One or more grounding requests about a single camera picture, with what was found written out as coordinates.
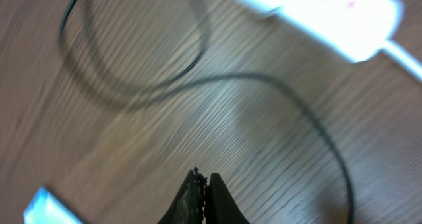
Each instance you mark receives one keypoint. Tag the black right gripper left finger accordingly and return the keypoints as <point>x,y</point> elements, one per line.
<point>187,206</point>

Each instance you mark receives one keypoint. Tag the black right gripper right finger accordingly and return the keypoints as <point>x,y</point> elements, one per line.
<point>220,207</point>

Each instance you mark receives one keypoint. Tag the blue Galaxy smartphone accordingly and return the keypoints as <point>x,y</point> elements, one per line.
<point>46,208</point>

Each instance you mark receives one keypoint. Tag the white power strip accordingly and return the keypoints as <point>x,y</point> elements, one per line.
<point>356,29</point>

